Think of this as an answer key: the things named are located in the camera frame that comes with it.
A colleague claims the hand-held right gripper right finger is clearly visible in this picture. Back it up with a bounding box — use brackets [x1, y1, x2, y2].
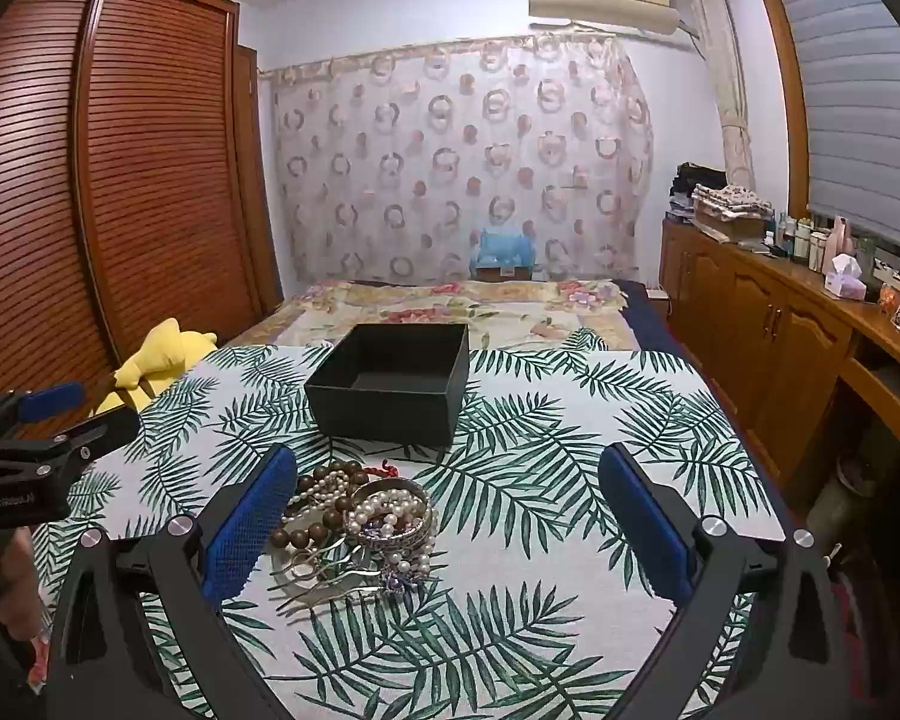
[597, 442, 856, 720]

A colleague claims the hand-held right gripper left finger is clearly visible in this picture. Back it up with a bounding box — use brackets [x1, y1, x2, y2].
[45, 444, 301, 720]

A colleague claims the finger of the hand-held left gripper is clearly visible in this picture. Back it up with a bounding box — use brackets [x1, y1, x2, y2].
[0, 409, 141, 481]
[0, 381, 86, 451]

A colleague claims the brown wooden bead bracelet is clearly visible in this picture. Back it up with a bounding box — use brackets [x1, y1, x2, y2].
[270, 463, 368, 550]

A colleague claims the pearl necklace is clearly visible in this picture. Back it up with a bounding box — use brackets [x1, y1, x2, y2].
[289, 476, 436, 593]

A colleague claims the silver blue stone brooch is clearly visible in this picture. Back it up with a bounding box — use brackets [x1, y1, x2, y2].
[379, 566, 430, 595]

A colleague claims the engraved silver bangle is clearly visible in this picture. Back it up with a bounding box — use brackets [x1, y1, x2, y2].
[345, 478, 437, 552]

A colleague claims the black jewelry box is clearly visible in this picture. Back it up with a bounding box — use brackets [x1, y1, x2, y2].
[304, 322, 471, 449]

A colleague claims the person's left hand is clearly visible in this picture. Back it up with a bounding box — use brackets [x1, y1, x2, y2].
[0, 529, 42, 631]

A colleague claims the yellow plush toy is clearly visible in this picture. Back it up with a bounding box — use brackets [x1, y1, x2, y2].
[112, 317, 218, 395]

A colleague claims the green leaf print tablecloth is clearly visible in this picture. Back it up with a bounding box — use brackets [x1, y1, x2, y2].
[30, 326, 788, 720]

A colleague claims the navy bed sheet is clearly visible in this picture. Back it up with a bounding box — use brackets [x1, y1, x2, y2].
[615, 279, 728, 406]

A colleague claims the wooden cabinet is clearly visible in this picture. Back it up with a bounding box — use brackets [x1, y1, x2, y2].
[658, 217, 900, 481]

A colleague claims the brown slatted wooden wardrobe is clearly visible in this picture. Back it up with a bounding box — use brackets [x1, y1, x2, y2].
[0, 0, 282, 421]

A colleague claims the floral bed blanket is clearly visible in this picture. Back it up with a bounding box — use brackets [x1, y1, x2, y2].
[251, 277, 642, 353]

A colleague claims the light blue plush bag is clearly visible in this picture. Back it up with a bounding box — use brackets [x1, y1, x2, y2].
[471, 225, 537, 271]

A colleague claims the pink tissue box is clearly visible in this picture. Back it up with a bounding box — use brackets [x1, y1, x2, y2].
[823, 253, 867, 299]

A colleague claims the row of cosmetic bottles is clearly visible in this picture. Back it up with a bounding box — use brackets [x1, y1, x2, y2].
[766, 211, 860, 272]

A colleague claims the patterned folded cloth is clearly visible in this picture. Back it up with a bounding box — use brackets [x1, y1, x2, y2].
[691, 184, 773, 241]

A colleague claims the stack of dark clothes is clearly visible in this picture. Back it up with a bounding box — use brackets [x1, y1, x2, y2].
[671, 161, 728, 222]

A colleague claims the circle pattern curtain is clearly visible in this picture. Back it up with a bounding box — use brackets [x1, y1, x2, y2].
[259, 34, 655, 286]

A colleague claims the tied beige curtain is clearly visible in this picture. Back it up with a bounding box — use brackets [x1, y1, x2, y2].
[682, 0, 758, 192]

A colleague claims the grey window blind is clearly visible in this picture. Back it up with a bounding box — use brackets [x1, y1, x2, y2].
[765, 0, 900, 260]

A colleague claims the wooden window frame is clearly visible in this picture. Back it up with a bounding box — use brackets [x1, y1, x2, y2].
[748, 0, 815, 222]

